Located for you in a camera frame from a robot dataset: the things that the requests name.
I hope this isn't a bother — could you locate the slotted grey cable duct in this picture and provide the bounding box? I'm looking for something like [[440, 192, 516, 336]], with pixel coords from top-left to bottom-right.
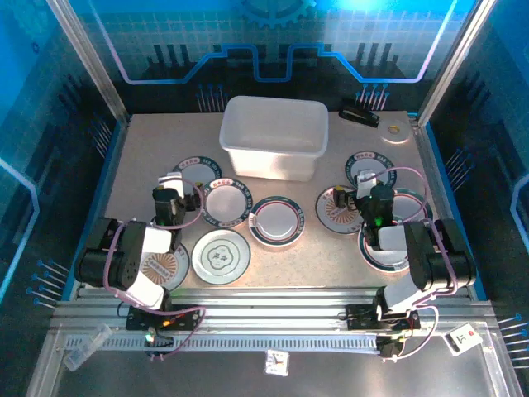
[[65, 332, 379, 355]]

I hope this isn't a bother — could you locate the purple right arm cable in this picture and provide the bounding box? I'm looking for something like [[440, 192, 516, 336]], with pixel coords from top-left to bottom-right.
[[371, 166, 460, 365]]

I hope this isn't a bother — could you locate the white plate green lettered rim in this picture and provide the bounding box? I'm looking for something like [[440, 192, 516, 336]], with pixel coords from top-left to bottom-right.
[[345, 151, 398, 189], [172, 155, 223, 192], [201, 177, 252, 229]]

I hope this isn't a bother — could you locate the white plate orange sunburst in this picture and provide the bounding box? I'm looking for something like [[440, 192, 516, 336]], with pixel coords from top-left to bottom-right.
[[315, 184, 367, 236], [140, 243, 191, 293]]

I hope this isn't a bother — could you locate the clear plastic case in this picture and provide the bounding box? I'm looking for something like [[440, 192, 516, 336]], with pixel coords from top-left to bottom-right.
[[62, 322, 113, 371]]

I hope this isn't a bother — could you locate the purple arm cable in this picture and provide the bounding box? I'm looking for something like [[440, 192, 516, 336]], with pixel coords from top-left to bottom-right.
[[371, 166, 460, 365], [101, 177, 207, 361]]

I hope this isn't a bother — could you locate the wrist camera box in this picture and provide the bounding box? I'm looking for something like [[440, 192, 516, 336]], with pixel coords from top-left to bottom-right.
[[158, 173, 185, 198], [355, 170, 378, 199]]

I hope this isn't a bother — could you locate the white tape roll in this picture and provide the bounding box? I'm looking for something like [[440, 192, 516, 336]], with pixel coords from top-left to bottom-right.
[[379, 118, 411, 145]]

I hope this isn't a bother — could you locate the black stapler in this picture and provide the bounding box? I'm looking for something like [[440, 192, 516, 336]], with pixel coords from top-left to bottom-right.
[[338, 105, 381, 129]]

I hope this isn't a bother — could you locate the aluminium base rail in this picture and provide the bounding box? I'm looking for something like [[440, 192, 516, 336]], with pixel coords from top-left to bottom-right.
[[51, 287, 497, 332]]

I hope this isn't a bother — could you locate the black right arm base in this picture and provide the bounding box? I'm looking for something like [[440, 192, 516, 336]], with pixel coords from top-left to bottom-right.
[[345, 304, 422, 332]]

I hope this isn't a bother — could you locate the black controller box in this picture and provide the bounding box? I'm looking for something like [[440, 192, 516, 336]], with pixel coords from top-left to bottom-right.
[[378, 334, 406, 361], [143, 328, 174, 356]]

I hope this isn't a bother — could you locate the white plate green flower emblem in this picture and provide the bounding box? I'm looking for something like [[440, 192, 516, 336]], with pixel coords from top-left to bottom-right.
[[191, 229, 252, 285]]

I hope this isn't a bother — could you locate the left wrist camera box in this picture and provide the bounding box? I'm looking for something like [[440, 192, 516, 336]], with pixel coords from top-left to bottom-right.
[[158, 173, 185, 198]]

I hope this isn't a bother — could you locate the aluminium frame post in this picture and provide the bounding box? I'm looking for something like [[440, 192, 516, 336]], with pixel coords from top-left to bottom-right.
[[417, 0, 497, 127], [45, 0, 131, 125]]

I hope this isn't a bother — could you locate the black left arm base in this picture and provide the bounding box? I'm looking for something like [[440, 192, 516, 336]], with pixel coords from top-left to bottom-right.
[[126, 304, 206, 332]]

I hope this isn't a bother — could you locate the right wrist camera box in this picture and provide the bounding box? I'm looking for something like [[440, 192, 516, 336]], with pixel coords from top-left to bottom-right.
[[355, 170, 378, 199]]

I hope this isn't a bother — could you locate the white plastic bin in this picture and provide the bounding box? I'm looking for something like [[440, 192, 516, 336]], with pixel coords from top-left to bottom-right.
[[218, 95, 330, 183]]

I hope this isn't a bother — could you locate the white card red mark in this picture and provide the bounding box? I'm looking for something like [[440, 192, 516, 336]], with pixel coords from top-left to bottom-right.
[[441, 323, 484, 357]]

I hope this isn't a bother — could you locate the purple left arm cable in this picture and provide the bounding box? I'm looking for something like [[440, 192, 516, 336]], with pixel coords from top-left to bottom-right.
[[101, 177, 207, 361]]

